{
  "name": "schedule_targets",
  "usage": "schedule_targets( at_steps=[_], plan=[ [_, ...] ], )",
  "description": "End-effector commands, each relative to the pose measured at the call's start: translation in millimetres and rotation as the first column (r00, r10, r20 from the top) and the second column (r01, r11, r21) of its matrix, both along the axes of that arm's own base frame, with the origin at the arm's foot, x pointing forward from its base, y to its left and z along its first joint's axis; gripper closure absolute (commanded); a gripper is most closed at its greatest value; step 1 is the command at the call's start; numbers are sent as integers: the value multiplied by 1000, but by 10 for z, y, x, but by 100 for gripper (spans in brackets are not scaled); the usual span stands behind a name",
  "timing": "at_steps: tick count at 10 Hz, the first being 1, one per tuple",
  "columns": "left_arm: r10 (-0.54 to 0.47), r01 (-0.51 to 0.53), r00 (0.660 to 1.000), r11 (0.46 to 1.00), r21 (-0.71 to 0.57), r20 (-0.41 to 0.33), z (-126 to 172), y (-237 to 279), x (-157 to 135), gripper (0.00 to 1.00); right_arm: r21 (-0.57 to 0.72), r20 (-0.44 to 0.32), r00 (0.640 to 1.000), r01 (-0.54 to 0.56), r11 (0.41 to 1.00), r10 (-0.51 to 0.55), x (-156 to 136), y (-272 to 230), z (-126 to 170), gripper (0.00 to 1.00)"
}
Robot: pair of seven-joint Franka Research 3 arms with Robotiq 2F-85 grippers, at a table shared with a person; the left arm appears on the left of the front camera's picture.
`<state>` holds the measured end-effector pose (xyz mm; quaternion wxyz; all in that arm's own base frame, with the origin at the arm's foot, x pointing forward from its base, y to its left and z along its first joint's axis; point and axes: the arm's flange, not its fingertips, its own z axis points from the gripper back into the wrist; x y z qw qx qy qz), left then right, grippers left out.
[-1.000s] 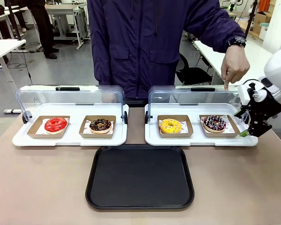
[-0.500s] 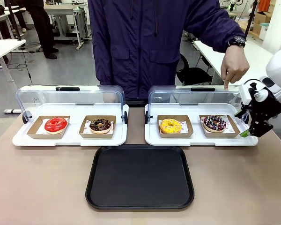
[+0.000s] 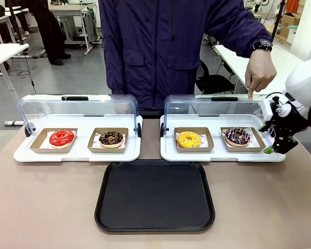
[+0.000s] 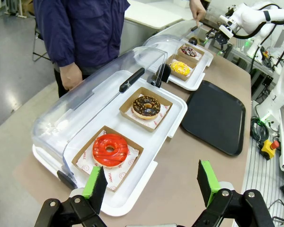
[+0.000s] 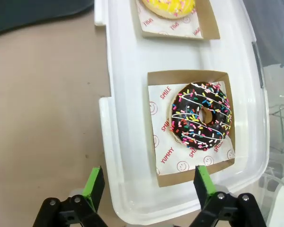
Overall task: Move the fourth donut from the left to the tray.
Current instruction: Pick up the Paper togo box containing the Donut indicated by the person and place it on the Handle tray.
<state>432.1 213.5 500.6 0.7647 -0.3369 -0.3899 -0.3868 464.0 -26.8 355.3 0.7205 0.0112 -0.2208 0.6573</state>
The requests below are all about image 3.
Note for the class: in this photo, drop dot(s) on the yellow sprinkled donut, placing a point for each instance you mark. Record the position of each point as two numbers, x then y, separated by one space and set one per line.
188 139

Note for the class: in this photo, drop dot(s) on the cardboard box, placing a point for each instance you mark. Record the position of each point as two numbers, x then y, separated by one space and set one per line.
289 23

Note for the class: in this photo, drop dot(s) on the wooden top table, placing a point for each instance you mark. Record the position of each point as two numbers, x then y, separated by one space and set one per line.
277 32

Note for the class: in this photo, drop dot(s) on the white desk with metal legs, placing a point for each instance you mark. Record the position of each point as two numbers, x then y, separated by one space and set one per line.
72 15

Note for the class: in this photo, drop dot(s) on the black serving tray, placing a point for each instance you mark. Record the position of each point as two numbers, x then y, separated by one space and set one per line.
154 194

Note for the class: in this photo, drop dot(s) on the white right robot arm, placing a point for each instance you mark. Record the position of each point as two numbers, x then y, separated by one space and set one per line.
304 83

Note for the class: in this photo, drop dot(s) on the large white table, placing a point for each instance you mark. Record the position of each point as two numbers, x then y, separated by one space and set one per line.
282 59

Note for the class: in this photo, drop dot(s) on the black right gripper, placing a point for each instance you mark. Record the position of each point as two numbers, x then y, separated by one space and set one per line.
287 127

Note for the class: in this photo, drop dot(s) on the black stand pole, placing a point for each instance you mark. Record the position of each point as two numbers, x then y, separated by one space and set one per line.
15 23

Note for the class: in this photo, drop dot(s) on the black office chair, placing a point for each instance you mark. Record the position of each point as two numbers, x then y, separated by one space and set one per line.
215 80

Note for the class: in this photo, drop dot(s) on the chocolate donut white drizzle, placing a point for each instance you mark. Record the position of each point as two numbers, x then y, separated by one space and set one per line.
237 137

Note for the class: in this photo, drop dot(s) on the white display case base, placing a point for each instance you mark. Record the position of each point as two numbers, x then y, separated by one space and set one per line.
217 157
80 157

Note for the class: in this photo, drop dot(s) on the black tripod pole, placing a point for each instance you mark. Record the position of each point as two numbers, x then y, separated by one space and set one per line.
278 18

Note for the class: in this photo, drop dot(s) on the white wrist camera with mount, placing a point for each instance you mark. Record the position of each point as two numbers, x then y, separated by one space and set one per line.
266 109

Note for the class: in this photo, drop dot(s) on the black wrist watch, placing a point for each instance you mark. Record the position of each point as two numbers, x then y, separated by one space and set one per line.
263 44

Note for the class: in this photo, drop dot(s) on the person's left forearm navy sleeve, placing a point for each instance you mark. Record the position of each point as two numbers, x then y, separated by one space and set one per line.
246 31

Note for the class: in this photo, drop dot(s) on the red glazed donut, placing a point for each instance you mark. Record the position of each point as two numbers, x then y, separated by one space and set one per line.
62 138

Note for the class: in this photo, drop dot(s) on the person in black coat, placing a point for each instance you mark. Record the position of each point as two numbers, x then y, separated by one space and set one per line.
50 28

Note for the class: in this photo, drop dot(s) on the person's left hand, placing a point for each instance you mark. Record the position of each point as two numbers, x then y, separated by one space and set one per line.
260 70

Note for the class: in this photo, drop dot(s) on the clear display case lid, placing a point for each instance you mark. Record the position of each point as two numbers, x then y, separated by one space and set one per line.
93 106
197 106

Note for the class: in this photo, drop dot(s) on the person in navy jacket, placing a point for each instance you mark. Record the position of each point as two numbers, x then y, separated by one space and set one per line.
155 46

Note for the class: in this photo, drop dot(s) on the chocolate donut with nuts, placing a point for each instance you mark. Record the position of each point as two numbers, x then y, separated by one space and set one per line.
111 138

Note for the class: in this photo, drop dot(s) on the person with white shoes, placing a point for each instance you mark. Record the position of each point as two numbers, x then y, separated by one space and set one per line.
23 23

